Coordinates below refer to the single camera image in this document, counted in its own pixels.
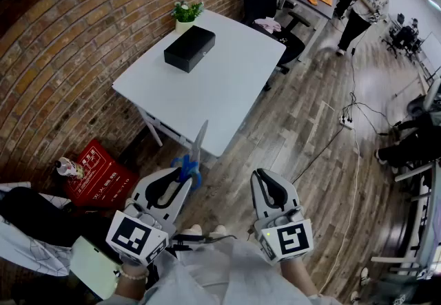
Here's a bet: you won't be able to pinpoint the white desk frame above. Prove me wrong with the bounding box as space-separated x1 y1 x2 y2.
370 158 441 277

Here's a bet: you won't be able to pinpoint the person's right forearm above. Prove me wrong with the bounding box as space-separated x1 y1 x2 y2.
279 258 320 297

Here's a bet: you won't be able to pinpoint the pink cloth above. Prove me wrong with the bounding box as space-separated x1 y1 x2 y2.
254 17 283 33

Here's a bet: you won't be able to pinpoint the person's shoe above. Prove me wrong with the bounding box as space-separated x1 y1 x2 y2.
181 224 203 238
209 224 227 239

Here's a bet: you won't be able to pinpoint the white drink bottle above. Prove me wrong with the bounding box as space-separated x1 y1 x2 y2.
54 156 85 180

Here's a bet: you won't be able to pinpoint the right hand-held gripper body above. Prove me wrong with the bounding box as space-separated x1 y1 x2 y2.
254 206 314 266

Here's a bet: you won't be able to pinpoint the white patterned cloth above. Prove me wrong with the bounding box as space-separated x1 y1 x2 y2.
0 181 73 277

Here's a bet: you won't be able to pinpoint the blue-handled scissors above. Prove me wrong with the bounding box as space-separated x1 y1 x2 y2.
171 120 209 191

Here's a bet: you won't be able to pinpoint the person's left forearm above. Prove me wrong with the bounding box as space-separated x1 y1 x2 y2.
113 262 151 301

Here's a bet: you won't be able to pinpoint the person's left shoe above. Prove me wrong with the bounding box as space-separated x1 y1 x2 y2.
181 224 203 238

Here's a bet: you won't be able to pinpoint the black storage box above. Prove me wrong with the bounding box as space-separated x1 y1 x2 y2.
163 25 216 74

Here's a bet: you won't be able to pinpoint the person's right shoe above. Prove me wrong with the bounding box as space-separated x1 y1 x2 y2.
209 224 227 239

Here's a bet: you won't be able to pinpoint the white bead bracelet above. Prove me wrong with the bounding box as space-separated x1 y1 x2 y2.
119 264 150 280

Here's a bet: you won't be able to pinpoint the white floor cable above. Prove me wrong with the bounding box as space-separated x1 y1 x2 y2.
318 126 361 294

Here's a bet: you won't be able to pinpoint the potted green plant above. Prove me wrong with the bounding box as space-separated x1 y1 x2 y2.
171 0 205 35

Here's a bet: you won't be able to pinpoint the black cable connector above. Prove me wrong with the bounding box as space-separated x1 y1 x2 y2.
168 233 238 251

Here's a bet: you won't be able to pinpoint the person's grey clothing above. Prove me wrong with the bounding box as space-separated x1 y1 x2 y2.
96 238 342 305

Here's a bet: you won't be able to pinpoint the grey standing fan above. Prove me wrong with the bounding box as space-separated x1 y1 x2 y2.
406 78 441 122

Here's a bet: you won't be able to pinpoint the black floor cable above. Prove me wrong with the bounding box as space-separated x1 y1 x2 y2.
291 124 345 185

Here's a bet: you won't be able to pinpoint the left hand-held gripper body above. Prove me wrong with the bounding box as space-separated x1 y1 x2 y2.
105 202 176 266

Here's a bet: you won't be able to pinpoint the white table frame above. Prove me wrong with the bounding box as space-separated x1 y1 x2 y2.
136 105 218 160

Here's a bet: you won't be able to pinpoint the red box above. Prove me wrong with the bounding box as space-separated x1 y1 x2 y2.
63 138 141 208

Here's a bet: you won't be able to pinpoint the white cabinet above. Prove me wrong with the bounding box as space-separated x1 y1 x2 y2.
70 235 121 299

